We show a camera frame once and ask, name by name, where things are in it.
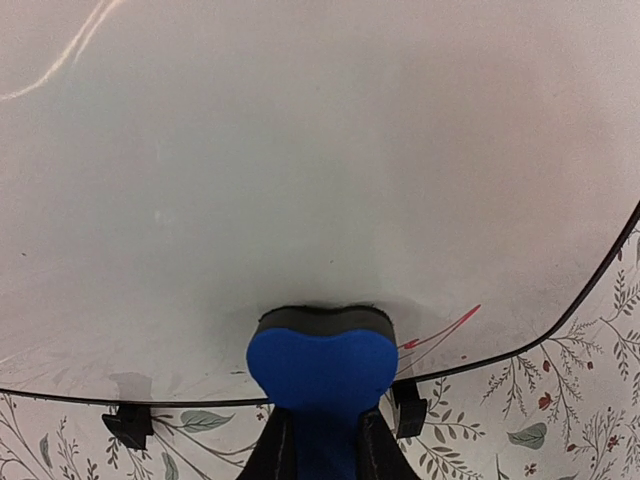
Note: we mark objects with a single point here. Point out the blue whiteboard eraser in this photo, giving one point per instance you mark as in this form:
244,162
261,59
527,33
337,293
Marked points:
324,367

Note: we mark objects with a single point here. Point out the floral patterned table mat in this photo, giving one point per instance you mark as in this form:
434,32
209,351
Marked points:
566,409

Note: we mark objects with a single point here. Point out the metal wire whiteboard stand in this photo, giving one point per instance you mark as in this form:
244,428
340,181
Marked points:
132,424

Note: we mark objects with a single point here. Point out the white whiteboard black frame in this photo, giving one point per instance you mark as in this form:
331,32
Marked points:
170,170

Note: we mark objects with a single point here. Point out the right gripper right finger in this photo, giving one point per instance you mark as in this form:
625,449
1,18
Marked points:
382,458

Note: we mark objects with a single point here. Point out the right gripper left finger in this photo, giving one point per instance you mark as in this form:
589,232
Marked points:
273,457

